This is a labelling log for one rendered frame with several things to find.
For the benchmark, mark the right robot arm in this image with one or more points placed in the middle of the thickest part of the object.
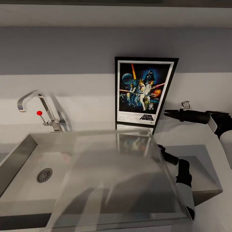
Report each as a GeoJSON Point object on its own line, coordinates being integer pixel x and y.
{"type": "Point", "coordinates": [220, 122]}

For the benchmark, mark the cabinet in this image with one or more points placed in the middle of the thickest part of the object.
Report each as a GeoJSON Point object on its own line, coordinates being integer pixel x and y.
{"type": "Point", "coordinates": [124, 13]}
{"type": "Point", "coordinates": [9, 20]}

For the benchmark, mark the drop in sink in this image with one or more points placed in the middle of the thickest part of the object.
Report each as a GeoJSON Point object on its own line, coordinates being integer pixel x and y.
{"type": "Point", "coordinates": [92, 180]}

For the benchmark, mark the poster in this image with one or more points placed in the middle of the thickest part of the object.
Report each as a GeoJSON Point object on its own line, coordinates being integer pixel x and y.
{"type": "Point", "coordinates": [141, 87]}

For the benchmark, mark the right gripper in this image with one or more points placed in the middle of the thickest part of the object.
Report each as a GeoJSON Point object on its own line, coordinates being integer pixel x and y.
{"type": "Point", "coordinates": [182, 115]}

